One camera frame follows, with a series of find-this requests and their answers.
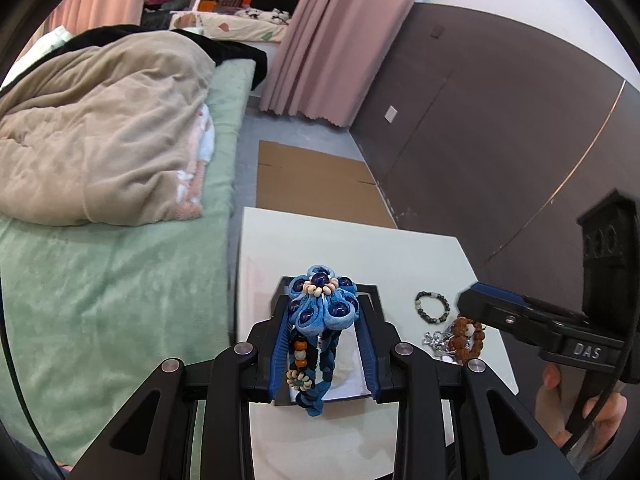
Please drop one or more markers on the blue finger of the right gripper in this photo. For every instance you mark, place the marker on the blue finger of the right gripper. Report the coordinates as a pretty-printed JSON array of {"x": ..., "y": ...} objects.
[{"x": 527, "y": 319}]

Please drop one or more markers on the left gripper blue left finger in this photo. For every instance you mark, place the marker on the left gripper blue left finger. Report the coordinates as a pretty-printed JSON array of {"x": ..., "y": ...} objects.
[{"x": 279, "y": 357}]

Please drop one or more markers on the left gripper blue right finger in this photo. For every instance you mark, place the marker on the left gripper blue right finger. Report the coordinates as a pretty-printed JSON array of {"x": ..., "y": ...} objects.
[{"x": 368, "y": 355}]

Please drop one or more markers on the black jewelry box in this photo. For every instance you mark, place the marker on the black jewelry box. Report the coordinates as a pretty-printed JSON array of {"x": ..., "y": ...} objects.
[{"x": 317, "y": 326}]

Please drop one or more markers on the right hand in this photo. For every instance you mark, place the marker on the right hand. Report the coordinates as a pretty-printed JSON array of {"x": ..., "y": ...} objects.
[{"x": 549, "y": 412}]

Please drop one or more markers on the flattened cardboard sheet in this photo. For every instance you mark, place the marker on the flattened cardboard sheet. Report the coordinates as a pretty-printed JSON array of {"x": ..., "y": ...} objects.
[{"x": 316, "y": 184}]

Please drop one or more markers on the green bed mattress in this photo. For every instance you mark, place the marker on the green bed mattress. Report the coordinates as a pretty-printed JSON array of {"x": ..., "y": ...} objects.
[{"x": 92, "y": 310}]

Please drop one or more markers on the beige quilt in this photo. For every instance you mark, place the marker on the beige quilt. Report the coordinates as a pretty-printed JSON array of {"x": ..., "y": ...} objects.
[{"x": 108, "y": 135}]

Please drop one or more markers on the black clothing on bed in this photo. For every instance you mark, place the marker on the black clothing on bed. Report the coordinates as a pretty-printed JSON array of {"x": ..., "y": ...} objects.
[{"x": 218, "y": 50}]

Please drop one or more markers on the floral patterned bedding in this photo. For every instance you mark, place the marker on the floral patterned bedding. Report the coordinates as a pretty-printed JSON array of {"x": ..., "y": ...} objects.
[{"x": 248, "y": 24}]

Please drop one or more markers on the white wall switch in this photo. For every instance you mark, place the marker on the white wall switch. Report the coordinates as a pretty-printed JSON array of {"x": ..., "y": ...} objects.
[{"x": 390, "y": 114}]

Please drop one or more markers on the pink curtain near wall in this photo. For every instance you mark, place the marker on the pink curtain near wall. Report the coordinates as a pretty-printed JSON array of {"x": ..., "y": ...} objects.
[{"x": 327, "y": 61}]

